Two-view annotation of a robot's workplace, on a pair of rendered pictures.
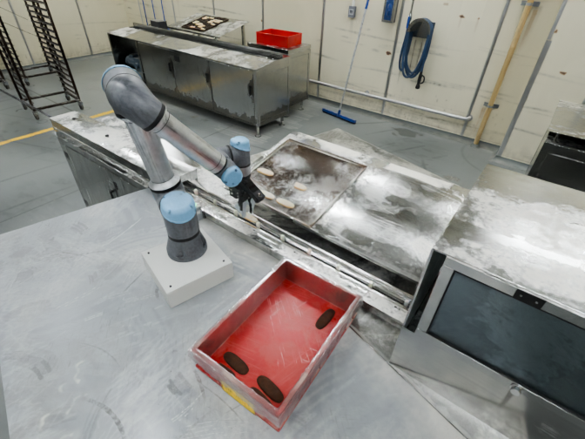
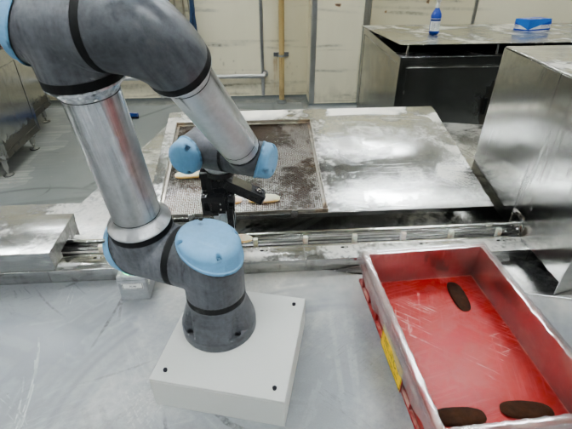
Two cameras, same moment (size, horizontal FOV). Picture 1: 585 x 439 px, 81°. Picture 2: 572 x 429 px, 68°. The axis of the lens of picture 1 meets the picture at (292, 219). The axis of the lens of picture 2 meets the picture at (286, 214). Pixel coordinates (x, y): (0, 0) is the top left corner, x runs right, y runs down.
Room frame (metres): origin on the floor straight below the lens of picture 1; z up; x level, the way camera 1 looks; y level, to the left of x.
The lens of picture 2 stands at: (0.42, 0.69, 1.58)
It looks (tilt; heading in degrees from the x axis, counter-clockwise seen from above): 34 degrees down; 320
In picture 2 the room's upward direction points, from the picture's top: straight up
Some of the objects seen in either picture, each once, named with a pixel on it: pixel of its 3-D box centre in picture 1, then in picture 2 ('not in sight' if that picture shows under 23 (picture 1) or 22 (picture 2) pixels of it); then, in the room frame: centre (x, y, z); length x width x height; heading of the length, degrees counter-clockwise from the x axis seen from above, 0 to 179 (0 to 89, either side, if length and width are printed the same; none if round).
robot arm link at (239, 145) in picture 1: (239, 151); not in sight; (1.24, 0.22, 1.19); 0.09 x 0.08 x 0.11; 120
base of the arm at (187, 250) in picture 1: (185, 239); (217, 306); (0.98, 0.41, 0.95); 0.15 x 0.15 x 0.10
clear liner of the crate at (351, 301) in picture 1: (282, 329); (460, 332); (0.65, 0.02, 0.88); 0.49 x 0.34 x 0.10; 147
